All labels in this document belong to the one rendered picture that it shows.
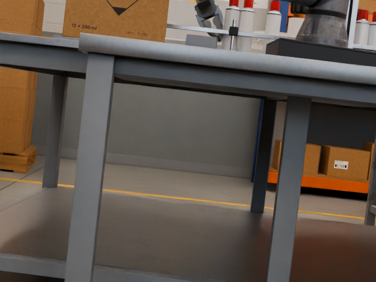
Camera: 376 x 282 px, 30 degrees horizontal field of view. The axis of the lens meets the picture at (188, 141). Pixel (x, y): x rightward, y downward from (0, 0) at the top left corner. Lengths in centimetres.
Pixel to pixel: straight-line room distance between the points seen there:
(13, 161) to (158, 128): 181
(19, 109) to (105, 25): 344
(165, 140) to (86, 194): 523
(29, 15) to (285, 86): 402
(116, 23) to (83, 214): 69
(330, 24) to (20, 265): 109
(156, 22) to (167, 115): 475
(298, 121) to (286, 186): 18
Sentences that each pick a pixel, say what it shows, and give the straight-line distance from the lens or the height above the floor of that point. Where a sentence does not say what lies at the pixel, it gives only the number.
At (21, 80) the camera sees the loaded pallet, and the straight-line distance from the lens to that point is 549.
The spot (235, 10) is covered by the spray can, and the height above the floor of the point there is 104.
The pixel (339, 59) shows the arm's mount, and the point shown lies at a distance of 199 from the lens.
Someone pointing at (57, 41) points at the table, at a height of 82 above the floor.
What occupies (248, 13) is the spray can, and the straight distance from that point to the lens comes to 250.
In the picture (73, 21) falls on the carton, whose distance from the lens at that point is 210.
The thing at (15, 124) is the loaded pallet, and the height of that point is 37.
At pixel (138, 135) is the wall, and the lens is 684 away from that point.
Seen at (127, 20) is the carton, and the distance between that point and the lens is 210.
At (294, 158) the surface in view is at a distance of 189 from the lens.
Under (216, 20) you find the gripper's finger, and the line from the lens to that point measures 250.
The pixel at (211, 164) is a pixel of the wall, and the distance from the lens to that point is 687.
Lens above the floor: 71
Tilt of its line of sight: 3 degrees down
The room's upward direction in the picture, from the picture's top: 7 degrees clockwise
